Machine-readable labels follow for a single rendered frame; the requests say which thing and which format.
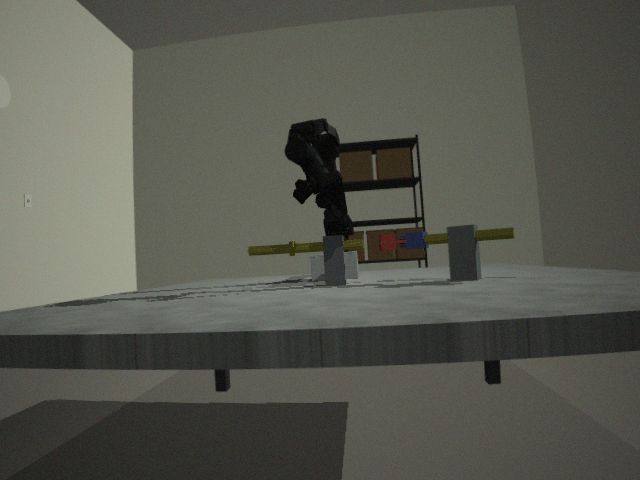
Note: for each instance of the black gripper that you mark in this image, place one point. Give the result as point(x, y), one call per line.
point(332, 195)

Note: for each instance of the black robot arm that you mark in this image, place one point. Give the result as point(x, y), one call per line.
point(324, 147)

